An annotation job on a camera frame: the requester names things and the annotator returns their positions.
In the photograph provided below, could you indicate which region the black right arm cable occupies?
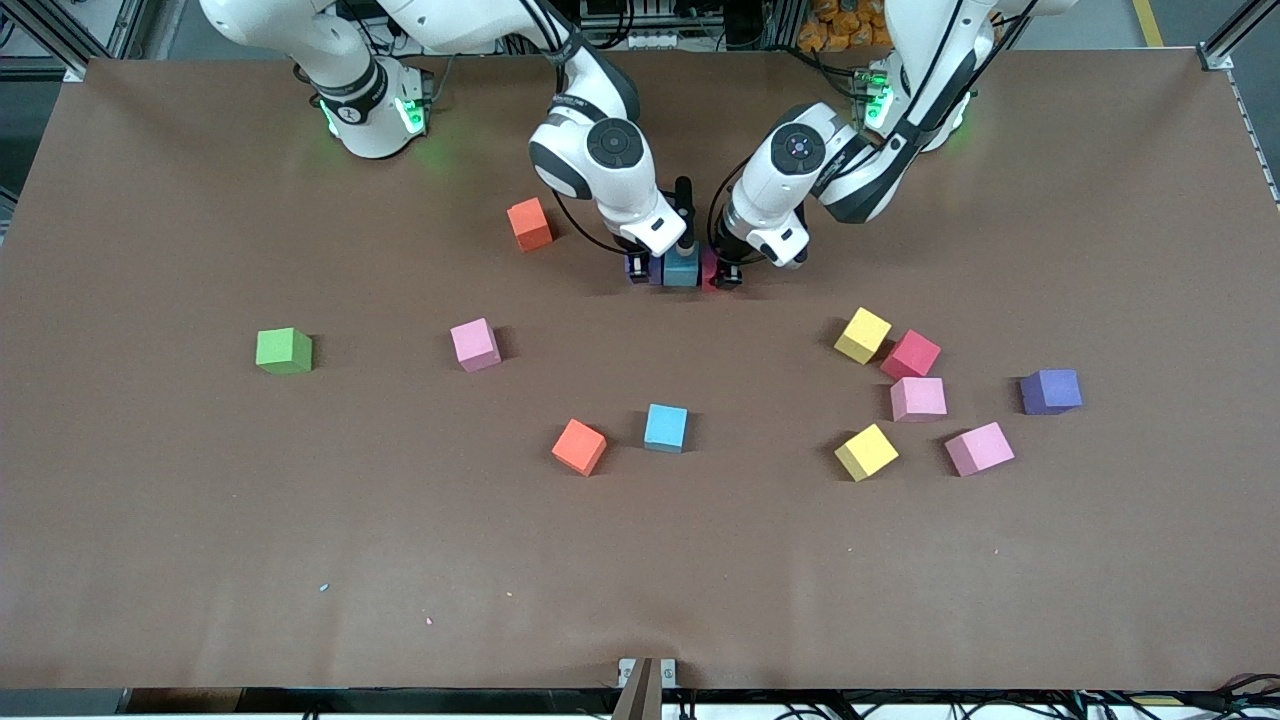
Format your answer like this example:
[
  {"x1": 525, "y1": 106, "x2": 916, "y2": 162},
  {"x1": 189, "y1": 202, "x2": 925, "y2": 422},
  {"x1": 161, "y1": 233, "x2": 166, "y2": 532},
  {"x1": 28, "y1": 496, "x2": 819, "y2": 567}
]
[{"x1": 550, "y1": 185, "x2": 636, "y2": 255}]

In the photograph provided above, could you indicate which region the pink foam cube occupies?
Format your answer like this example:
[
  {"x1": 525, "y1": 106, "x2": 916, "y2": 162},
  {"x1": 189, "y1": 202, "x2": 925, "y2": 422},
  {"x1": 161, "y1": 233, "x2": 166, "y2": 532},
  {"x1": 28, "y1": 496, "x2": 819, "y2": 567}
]
[
  {"x1": 450, "y1": 318, "x2": 503, "y2": 374},
  {"x1": 944, "y1": 421, "x2": 1016, "y2": 478},
  {"x1": 890, "y1": 376, "x2": 948, "y2": 424}
]

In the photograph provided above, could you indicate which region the yellow foam cube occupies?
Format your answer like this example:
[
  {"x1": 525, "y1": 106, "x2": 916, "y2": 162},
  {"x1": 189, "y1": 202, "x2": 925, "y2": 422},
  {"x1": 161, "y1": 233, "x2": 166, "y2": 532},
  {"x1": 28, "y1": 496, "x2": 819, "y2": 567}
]
[
  {"x1": 834, "y1": 423, "x2": 900, "y2": 483},
  {"x1": 833, "y1": 306, "x2": 893, "y2": 366}
]

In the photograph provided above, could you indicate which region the brown camera mount pole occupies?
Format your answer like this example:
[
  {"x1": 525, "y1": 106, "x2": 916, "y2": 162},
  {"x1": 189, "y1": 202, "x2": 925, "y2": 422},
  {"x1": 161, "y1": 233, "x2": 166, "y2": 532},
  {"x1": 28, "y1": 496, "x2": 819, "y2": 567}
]
[{"x1": 611, "y1": 657, "x2": 664, "y2": 720}]

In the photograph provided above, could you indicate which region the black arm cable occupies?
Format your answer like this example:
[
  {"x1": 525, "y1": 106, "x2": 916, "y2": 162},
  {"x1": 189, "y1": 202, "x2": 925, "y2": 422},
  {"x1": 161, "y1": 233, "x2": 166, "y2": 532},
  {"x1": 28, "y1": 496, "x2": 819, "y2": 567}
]
[
  {"x1": 550, "y1": 185, "x2": 636, "y2": 255},
  {"x1": 706, "y1": 168, "x2": 746, "y2": 261}
]

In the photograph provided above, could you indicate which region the green foam cube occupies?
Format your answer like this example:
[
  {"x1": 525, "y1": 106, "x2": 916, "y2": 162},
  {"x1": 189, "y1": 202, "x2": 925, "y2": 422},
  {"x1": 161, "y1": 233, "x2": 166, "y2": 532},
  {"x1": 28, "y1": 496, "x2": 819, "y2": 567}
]
[{"x1": 255, "y1": 327, "x2": 313, "y2": 376}]

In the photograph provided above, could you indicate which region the dark equipment box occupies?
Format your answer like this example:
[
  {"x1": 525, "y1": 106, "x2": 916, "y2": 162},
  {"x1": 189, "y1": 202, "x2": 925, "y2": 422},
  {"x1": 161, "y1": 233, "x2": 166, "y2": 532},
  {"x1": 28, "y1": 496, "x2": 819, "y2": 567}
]
[{"x1": 580, "y1": 0, "x2": 771, "y2": 51}]

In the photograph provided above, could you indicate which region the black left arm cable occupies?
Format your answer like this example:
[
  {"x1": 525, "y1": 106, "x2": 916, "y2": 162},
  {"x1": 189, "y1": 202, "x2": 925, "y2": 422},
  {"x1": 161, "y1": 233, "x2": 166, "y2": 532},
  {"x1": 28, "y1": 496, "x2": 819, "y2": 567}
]
[{"x1": 706, "y1": 168, "x2": 746, "y2": 261}]

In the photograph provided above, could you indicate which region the bag of orange objects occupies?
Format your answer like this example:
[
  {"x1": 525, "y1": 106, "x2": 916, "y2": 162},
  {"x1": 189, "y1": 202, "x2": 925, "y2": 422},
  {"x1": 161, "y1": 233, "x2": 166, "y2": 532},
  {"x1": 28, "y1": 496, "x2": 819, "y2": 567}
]
[{"x1": 797, "y1": 0, "x2": 891, "y2": 53}]

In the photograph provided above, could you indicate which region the orange foam cube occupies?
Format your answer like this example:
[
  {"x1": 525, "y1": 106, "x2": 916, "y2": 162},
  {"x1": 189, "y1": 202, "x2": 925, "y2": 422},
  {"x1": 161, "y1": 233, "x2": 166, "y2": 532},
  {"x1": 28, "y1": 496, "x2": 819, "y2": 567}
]
[
  {"x1": 551, "y1": 418, "x2": 609, "y2": 478},
  {"x1": 506, "y1": 197, "x2": 554, "y2": 253}
]

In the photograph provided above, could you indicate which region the metal table bracket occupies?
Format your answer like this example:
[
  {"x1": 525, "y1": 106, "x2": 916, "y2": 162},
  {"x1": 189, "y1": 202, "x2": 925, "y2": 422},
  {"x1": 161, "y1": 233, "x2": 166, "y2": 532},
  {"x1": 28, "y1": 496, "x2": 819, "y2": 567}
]
[{"x1": 617, "y1": 657, "x2": 678, "y2": 691}]

